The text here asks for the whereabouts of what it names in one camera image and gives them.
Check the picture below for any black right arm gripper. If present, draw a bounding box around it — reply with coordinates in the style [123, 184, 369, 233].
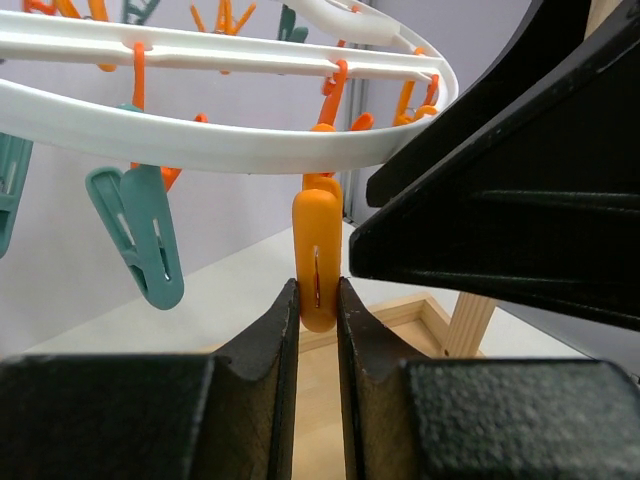
[349, 1, 639, 330]

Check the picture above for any metal wall rail right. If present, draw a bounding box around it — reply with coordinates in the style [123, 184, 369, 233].
[339, 79, 369, 224]

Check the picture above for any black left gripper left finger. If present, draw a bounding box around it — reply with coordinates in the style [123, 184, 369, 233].
[1, 281, 299, 479]

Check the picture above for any teal clothespin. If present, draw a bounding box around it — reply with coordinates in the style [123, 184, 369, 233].
[1, 133, 33, 256]
[84, 103, 185, 310]

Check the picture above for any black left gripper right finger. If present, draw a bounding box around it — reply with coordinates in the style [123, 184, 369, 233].
[337, 280, 639, 479]

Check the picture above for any white round clip hanger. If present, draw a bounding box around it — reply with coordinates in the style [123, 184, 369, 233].
[1, 1, 459, 174]

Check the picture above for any orange clothespin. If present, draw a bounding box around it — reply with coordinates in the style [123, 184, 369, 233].
[292, 174, 343, 333]

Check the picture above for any wooden hanger stand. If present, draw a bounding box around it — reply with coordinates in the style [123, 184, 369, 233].
[292, 0, 640, 480]

